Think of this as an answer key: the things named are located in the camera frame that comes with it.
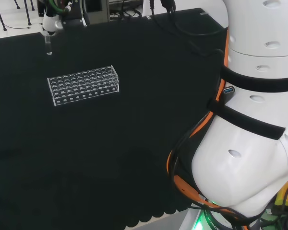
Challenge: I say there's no grey metal stand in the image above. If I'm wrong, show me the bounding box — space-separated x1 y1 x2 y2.
85 0 110 24

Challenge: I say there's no black bench cloth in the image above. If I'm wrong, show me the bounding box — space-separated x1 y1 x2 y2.
0 7 230 230

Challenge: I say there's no green cable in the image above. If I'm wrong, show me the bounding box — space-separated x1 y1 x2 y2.
43 0 72 14

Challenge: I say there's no thin black floor cable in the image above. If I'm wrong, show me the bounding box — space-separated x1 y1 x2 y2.
0 4 31 30

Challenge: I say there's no black cable bundle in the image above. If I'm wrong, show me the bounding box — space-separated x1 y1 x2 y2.
109 0 148 22

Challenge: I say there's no clear plastic test tube rack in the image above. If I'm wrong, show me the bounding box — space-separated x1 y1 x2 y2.
47 65 121 107

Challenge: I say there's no yellow emergency stop button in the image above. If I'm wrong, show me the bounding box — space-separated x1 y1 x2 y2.
274 179 288 214

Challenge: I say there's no clear glass test tube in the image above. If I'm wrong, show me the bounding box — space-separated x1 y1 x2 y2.
44 33 54 56

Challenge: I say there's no orange cable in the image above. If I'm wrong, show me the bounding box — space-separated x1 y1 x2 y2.
165 30 252 230

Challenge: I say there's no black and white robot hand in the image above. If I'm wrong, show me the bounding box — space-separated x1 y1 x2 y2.
37 0 91 37

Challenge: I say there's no black cable with plug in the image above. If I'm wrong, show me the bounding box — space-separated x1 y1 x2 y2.
148 0 226 59

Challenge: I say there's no black tripod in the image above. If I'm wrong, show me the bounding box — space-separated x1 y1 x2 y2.
0 0 36 32

